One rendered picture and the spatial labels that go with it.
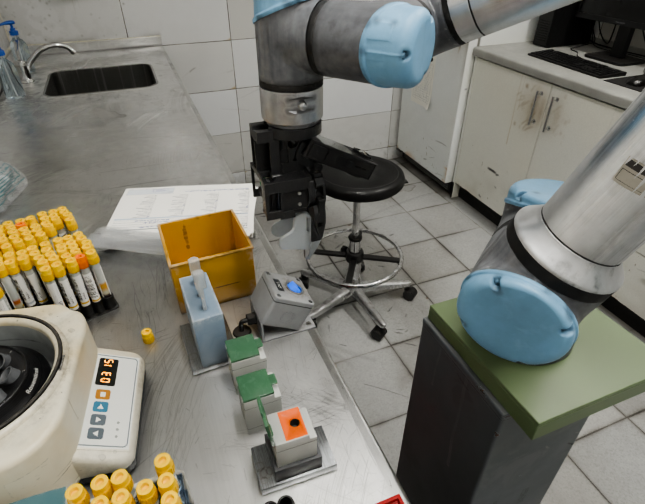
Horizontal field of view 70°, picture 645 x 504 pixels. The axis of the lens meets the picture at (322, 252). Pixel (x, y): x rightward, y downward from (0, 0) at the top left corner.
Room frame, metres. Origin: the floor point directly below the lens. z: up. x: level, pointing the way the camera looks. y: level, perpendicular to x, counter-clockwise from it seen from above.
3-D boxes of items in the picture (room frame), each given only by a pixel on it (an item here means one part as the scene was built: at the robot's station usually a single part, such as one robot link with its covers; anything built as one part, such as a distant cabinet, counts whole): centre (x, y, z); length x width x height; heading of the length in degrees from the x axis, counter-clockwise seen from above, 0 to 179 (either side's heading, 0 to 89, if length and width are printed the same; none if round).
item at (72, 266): (0.55, 0.38, 0.93); 0.02 x 0.02 x 0.11
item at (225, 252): (0.64, 0.20, 0.92); 0.13 x 0.13 x 0.10; 24
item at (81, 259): (0.56, 0.37, 0.93); 0.02 x 0.02 x 0.11
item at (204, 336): (0.49, 0.17, 0.92); 0.10 x 0.07 x 0.10; 24
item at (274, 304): (0.53, 0.08, 0.92); 0.13 x 0.07 x 0.08; 112
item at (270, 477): (0.30, 0.03, 0.89); 0.09 x 0.05 x 0.04; 110
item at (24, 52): (2.05, 1.27, 0.97); 0.08 x 0.07 x 0.20; 148
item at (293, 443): (0.30, 0.03, 0.92); 0.05 x 0.04 x 0.06; 110
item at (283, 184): (0.55, 0.04, 1.14); 0.09 x 0.08 x 0.12; 112
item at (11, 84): (1.70, 1.12, 0.97); 0.08 x 0.07 x 0.20; 25
